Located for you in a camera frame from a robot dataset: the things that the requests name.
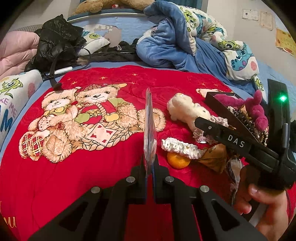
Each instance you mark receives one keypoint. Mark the red teddy bear blanket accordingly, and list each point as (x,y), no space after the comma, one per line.
(88,130)

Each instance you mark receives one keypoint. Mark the dark clothes by headboard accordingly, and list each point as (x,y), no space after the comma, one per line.
(123,52)

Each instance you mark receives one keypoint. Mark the right hand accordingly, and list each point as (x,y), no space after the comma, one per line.
(274,220)

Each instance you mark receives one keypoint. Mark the brown teddy bear plush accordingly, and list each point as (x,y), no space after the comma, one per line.
(94,6)

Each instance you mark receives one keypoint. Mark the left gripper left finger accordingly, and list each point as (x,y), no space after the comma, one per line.
(99,214)

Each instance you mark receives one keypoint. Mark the pink quilt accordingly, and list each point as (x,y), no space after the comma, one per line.
(17,49)

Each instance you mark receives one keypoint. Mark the blue monster print blanket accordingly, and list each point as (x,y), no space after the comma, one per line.
(193,41)

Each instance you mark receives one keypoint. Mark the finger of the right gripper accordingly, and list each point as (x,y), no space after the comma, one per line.
(220,133)

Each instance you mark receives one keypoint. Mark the white tube pen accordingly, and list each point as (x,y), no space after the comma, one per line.
(63,70)

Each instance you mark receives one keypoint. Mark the orange wall certificate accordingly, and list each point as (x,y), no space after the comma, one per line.
(284,41)

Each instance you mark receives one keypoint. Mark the white rabbit plush toy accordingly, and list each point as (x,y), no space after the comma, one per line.
(182,108)

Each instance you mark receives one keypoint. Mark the white lace scrunchie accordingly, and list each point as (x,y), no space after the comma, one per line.
(184,149)

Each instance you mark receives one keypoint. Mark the small monster print pillow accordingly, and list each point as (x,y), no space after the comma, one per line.
(94,41)

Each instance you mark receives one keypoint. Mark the white scream pillow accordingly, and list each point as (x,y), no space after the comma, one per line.
(16,91)

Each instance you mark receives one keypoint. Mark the black cardboard tray box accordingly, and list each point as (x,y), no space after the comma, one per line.
(237,118)

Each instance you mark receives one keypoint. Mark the magenta plush toy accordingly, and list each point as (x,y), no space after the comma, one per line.
(252,106)

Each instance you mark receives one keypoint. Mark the black card plastic packet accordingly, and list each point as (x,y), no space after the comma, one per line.
(150,136)

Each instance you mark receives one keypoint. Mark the orange tangerine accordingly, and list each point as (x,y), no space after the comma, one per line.
(177,161)

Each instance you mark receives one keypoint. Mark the gold pyramid gift box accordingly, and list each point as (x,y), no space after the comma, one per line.
(215,158)

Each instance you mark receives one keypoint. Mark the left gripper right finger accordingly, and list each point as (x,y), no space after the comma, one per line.
(199,213)

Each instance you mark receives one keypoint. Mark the black puffer jacket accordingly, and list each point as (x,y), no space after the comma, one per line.
(58,39)

